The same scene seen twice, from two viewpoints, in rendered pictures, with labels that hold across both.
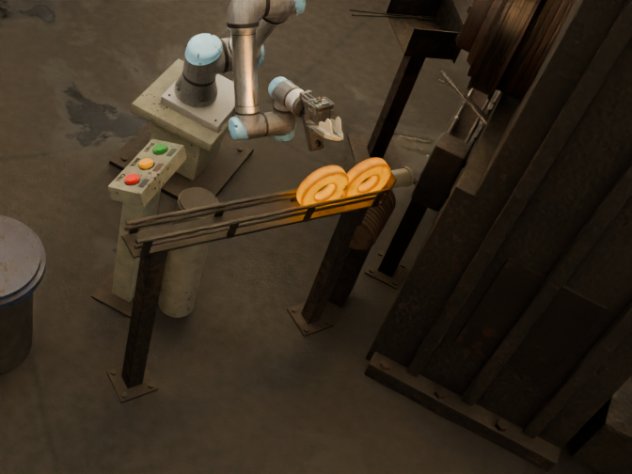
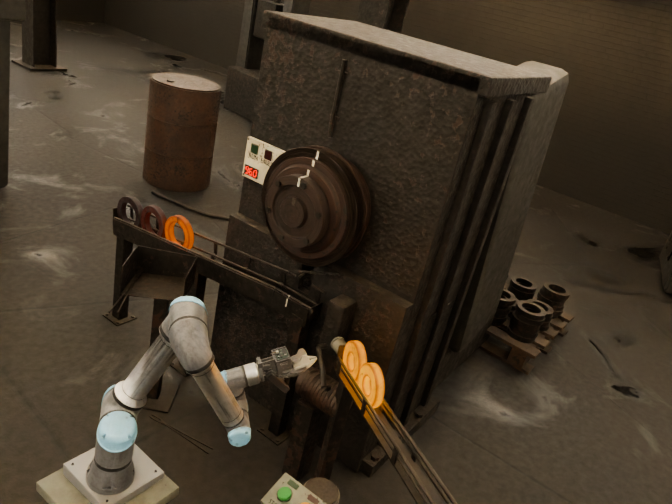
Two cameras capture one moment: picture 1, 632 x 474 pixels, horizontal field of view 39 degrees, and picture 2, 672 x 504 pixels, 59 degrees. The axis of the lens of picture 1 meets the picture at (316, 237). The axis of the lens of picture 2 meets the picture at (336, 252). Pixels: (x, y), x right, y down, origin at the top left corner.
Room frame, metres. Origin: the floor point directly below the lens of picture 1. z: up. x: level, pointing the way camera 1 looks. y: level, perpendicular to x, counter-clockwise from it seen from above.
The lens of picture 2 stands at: (1.38, 1.67, 1.96)
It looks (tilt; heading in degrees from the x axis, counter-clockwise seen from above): 25 degrees down; 292
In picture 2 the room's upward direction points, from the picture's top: 13 degrees clockwise
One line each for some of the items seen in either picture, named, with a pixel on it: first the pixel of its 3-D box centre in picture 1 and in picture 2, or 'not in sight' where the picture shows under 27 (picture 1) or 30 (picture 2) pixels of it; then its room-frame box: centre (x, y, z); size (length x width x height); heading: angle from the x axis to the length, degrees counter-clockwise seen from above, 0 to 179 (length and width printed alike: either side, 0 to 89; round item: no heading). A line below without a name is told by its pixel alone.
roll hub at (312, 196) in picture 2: (484, 3); (296, 211); (2.32, -0.21, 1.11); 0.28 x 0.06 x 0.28; 171
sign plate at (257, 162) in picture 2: not in sight; (267, 165); (2.63, -0.47, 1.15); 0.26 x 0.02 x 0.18; 171
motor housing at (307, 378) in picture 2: (349, 255); (314, 431); (2.00, -0.12, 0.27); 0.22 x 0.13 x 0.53; 171
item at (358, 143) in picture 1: (401, 84); (154, 331); (2.84, -0.10, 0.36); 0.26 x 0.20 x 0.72; 26
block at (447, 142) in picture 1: (441, 173); (337, 324); (2.07, -0.29, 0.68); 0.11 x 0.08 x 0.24; 81
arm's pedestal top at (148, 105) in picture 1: (193, 103); (109, 488); (2.40, 0.58, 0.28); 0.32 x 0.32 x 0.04; 81
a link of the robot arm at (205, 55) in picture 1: (204, 56); (116, 437); (2.40, 0.57, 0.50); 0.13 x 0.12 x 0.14; 131
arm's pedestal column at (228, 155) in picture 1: (187, 134); not in sight; (2.40, 0.58, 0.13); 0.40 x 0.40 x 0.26; 81
